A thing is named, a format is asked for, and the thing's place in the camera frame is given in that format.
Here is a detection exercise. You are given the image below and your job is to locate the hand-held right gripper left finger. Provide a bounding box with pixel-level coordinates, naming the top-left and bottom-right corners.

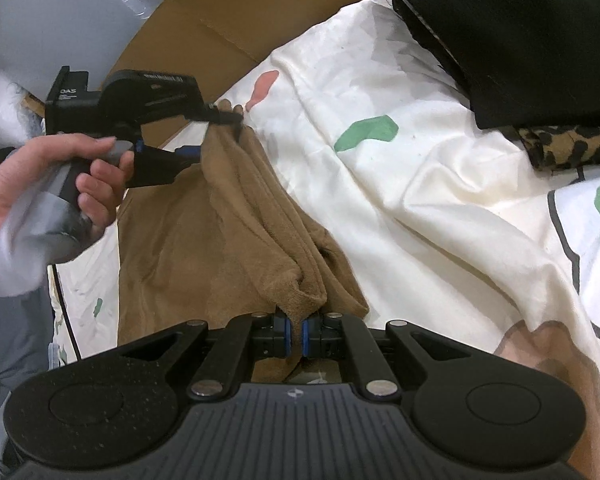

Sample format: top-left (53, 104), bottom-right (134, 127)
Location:
top-left (119, 311), bottom-right (295, 403)

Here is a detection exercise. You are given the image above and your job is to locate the white pillow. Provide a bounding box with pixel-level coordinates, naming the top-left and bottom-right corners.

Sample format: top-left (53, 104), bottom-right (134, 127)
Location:
top-left (0, 67), bottom-right (49, 154)

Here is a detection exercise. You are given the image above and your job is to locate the person's left hand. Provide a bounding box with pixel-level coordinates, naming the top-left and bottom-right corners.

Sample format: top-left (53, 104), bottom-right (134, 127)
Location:
top-left (0, 135), bottom-right (136, 257)

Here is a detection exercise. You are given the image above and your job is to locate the grey bubble wrap sheet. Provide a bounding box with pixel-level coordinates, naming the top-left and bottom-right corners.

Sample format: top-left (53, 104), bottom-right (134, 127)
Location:
top-left (0, 0), bottom-right (182, 79)

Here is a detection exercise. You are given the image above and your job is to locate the black leopard-lined garment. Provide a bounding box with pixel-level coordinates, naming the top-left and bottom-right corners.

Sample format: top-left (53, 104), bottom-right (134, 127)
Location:
top-left (360, 0), bottom-right (600, 172)

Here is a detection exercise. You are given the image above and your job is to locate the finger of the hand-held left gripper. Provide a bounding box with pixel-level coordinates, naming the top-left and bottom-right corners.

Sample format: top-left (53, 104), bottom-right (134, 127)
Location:
top-left (195, 102), bottom-right (246, 141)

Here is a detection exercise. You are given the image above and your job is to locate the white printed bed blanket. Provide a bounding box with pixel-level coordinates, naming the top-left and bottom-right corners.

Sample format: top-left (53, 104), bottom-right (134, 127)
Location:
top-left (50, 0), bottom-right (600, 480)

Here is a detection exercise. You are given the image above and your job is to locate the brown printed t-shirt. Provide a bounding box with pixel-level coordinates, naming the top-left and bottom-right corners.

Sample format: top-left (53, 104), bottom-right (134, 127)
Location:
top-left (116, 100), bottom-right (372, 386)

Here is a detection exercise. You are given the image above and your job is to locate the black cable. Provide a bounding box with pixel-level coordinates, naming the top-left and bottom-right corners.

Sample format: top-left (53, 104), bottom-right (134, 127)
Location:
top-left (47, 262), bottom-right (84, 364)

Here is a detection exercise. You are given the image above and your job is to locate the grey blue blanket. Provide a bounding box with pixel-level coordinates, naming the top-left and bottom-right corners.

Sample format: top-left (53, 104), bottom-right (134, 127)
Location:
top-left (0, 280), bottom-right (61, 480)

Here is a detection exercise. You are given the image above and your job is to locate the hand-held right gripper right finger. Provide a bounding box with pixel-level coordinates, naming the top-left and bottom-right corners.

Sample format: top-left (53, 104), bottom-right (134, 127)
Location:
top-left (301, 311), bottom-right (474, 403)

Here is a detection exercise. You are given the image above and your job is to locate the brown cardboard sheet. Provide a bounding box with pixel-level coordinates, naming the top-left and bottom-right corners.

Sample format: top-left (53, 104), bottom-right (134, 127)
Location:
top-left (105, 0), bottom-right (396, 152)

